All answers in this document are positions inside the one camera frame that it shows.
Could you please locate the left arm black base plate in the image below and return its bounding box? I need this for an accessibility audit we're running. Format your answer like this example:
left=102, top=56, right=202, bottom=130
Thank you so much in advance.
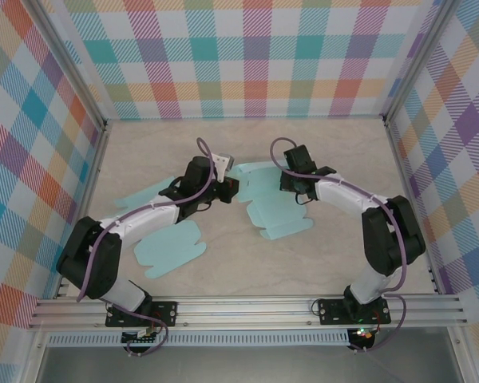
left=105, top=301, right=180, bottom=328

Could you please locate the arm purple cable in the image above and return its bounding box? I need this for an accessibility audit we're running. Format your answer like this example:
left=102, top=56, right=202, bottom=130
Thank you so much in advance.
left=76, top=137, right=220, bottom=358
left=270, top=137, right=408, bottom=354

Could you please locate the teal paper box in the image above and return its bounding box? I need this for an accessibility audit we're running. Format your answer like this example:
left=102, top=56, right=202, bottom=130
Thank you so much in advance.
left=234, top=161, right=313, bottom=241

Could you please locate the teal blank with rounded flaps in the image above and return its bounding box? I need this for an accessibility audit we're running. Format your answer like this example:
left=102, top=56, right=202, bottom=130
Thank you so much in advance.
left=133, top=220, right=207, bottom=282

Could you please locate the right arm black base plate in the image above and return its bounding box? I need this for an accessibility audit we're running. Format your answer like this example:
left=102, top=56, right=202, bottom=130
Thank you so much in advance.
left=317, top=297, right=392, bottom=326

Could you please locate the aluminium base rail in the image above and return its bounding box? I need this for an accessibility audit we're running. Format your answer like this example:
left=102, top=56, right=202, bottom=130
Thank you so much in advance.
left=27, top=295, right=468, bottom=329

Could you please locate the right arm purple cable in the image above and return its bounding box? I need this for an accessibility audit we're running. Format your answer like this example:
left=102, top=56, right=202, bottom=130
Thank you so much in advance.
left=270, top=137, right=408, bottom=354

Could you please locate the grey metal panel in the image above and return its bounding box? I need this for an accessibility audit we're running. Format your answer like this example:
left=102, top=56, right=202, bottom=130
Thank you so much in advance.
left=34, top=343, right=464, bottom=383

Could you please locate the aluminium frame post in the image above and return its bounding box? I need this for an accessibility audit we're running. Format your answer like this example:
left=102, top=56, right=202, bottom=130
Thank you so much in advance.
left=382, top=0, right=458, bottom=124
left=23, top=0, right=109, bottom=132

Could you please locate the aluminium side rail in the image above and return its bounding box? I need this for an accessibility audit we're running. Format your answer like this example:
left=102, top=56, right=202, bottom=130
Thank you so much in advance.
left=54, top=121, right=112, bottom=299
left=382, top=117, right=444, bottom=295

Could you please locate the aluminium back rail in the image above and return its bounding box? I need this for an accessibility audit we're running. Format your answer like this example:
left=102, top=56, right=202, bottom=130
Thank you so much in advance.
left=103, top=114, right=387, bottom=123

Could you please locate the white slotted cable duct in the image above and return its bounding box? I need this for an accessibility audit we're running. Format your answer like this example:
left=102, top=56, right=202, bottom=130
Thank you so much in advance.
left=47, top=330, right=350, bottom=347

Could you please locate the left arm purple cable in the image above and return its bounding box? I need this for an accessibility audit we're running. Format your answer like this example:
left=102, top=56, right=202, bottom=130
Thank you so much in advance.
left=76, top=137, right=220, bottom=358

